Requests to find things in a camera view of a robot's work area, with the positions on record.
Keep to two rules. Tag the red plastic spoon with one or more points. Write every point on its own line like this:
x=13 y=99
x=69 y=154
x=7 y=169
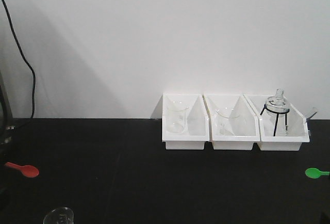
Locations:
x=28 y=171

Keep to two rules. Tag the green plastic spoon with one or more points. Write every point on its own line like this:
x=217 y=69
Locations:
x=315 y=173

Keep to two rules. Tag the clear glass beaker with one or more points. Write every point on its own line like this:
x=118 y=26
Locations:
x=176 y=117

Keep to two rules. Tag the left white plastic bin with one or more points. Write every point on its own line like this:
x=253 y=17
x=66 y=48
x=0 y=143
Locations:
x=196 y=132

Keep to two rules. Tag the white plastic bin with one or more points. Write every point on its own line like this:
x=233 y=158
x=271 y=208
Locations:
x=297 y=127
x=196 y=132
x=246 y=127

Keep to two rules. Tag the clear glass funnel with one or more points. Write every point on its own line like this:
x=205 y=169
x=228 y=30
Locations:
x=225 y=118

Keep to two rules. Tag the middle white plastic bin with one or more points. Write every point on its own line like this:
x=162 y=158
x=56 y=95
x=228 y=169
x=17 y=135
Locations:
x=246 y=127

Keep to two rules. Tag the inverted glass flask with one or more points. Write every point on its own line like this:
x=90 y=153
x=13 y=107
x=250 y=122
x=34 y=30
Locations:
x=278 y=98

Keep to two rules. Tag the right white plastic bin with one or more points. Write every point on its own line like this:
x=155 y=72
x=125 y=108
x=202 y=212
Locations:
x=297 y=127

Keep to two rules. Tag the clear glass tube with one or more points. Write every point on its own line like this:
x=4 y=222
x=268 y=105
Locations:
x=311 y=114

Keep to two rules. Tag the grey metal stand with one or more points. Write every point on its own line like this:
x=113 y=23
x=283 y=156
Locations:
x=7 y=125

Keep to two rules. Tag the black wire tripod stand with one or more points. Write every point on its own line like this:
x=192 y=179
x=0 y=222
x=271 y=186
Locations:
x=278 y=115

